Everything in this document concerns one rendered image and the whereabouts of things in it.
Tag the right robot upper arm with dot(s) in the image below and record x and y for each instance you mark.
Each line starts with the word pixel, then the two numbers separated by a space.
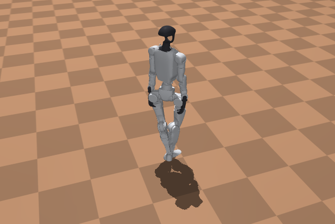
pixel 180 59

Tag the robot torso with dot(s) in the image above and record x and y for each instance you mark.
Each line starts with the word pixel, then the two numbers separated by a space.
pixel 166 71

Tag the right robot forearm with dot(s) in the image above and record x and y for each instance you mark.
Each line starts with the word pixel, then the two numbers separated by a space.
pixel 183 88

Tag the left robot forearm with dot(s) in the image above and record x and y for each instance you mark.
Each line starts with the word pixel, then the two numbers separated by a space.
pixel 152 82

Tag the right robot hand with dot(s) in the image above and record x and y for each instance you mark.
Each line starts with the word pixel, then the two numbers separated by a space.
pixel 180 111

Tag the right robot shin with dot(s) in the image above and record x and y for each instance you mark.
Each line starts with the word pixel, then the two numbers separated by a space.
pixel 173 137

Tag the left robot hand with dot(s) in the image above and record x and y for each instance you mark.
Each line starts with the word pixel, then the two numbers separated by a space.
pixel 150 103

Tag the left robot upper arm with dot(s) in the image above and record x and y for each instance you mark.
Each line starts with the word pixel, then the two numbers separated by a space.
pixel 151 58

